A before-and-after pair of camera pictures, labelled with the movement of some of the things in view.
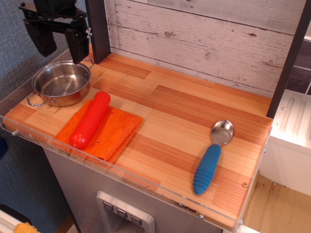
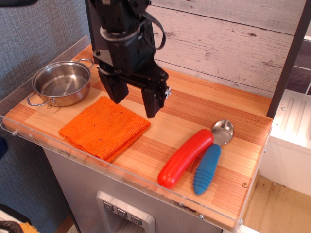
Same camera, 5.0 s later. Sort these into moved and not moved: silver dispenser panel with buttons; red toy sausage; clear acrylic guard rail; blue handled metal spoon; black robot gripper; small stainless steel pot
Moved: black robot gripper; red toy sausage
Not moved: silver dispenser panel with buttons; small stainless steel pot; clear acrylic guard rail; blue handled metal spoon
